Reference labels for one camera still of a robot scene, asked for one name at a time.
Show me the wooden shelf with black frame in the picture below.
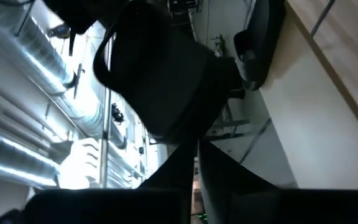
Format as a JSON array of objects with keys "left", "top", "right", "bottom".
[{"left": 259, "top": 0, "right": 358, "bottom": 190}]

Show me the black rubber slide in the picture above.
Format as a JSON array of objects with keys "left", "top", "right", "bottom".
[
  {"left": 233, "top": 0, "right": 288, "bottom": 91},
  {"left": 93, "top": 0, "right": 244, "bottom": 146}
]

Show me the black aluminium rig frame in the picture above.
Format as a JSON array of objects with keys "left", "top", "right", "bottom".
[{"left": 310, "top": 0, "right": 336, "bottom": 37}]

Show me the silver ventilation duct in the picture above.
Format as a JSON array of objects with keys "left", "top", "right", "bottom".
[{"left": 0, "top": 0, "right": 127, "bottom": 149}]

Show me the black ceiling spotlight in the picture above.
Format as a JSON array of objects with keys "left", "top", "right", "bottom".
[
  {"left": 48, "top": 24, "right": 71, "bottom": 40},
  {"left": 111, "top": 103, "right": 125, "bottom": 124}
]

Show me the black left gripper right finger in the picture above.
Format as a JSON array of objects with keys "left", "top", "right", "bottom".
[{"left": 198, "top": 139, "right": 358, "bottom": 224}]

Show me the silver ceiling pipe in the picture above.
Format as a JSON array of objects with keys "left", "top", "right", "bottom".
[{"left": 0, "top": 126, "right": 60, "bottom": 188}]

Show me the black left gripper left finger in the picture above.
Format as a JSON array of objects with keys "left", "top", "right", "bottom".
[{"left": 23, "top": 139, "right": 199, "bottom": 224}]

